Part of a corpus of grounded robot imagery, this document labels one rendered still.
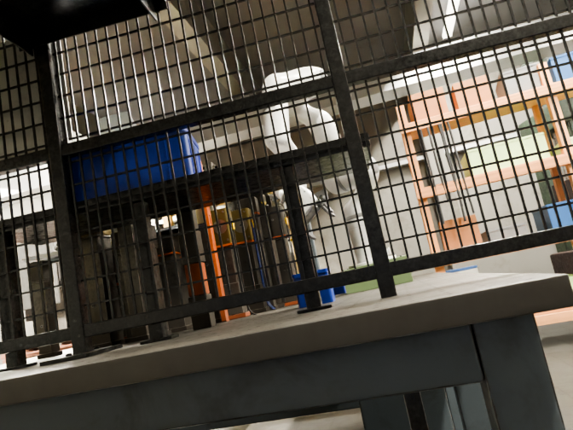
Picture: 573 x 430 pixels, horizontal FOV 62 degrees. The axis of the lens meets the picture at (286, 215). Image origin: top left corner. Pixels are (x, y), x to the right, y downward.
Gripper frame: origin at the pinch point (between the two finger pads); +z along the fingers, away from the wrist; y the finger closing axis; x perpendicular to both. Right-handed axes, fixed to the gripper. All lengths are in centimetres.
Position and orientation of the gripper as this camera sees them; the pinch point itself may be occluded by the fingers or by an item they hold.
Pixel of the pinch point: (321, 224)
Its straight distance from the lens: 144.4
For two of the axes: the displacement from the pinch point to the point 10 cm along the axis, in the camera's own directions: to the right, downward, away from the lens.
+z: 5.1, 5.8, -6.3
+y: 6.0, -7.7, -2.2
